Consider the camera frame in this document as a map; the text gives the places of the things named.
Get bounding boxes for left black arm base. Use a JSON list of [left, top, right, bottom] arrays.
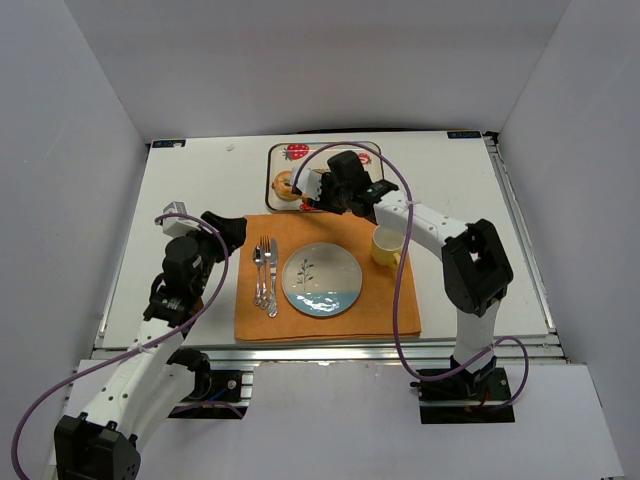
[[169, 369, 253, 420]]

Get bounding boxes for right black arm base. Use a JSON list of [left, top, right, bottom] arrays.
[[410, 367, 516, 425]]

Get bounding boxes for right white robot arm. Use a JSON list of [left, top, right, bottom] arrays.
[[293, 151, 514, 383]]

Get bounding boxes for white blue ceramic plate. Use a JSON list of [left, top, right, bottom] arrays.
[[282, 242, 363, 318]]

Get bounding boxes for silver spoon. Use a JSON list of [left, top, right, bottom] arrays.
[[253, 246, 263, 306]]

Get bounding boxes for strawberry pattern serving tray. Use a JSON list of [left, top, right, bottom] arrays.
[[265, 142, 384, 212]]

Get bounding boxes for silver fork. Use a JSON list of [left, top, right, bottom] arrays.
[[259, 235, 270, 310]]

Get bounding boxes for aluminium table frame rail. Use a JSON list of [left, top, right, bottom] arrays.
[[98, 131, 563, 358]]

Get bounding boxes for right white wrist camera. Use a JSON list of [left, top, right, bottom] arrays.
[[291, 168, 323, 201]]

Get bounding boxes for silver table knife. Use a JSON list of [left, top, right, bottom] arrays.
[[268, 238, 278, 318]]

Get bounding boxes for right corner blue label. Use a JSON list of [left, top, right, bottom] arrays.
[[446, 130, 482, 140]]

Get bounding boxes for orange cloth placemat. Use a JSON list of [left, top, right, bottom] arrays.
[[234, 213, 397, 342]]

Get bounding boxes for yellow ceramic mug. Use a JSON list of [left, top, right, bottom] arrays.
[[371, 226, 404, 269]]

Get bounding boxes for corner blue label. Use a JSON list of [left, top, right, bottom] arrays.
[[151, 139, 186, 149], [446, 130, 482, 140]]

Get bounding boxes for left corner blue label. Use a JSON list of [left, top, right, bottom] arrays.
[[151, 139, 186, 149]]

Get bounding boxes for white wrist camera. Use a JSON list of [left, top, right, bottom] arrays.
[[160, 200, 196, 237], [291, 168, 323, 201]]

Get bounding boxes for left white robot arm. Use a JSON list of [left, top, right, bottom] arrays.
[[54, 205, 247, 479]]

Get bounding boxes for orange glazed bagel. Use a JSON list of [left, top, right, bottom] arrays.
[[271, 170, 300, 202]]

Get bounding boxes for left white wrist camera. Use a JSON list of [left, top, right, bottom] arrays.
[[160, 200, 196, 237]]

